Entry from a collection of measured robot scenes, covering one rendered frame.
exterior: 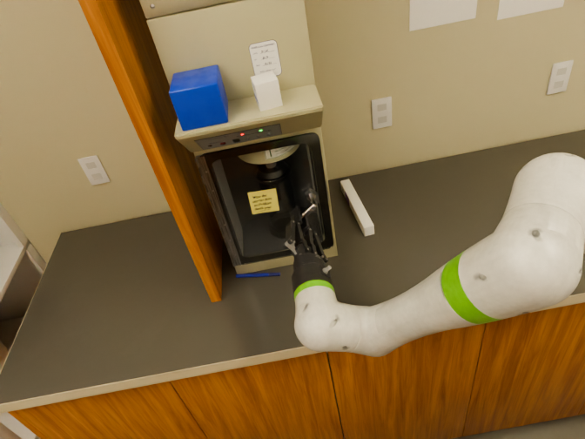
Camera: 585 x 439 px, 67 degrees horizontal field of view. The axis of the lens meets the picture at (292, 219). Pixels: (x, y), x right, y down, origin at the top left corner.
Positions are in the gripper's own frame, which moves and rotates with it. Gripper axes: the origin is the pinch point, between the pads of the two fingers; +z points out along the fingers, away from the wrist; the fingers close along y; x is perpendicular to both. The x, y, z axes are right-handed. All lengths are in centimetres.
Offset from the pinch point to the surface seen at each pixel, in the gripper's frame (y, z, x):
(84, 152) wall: 51, 49, 47
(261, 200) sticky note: 10.2, 4.2, 3.1
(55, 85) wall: 68, 49, 29
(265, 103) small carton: 28.8, -2.9, -22.4
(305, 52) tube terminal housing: 25.8, 5.4, -34.2
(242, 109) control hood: 31.0, -0.3, -17.4
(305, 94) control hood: 21.6, 0.8, -28.0
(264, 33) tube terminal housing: 35.5, 5.4, -32.0
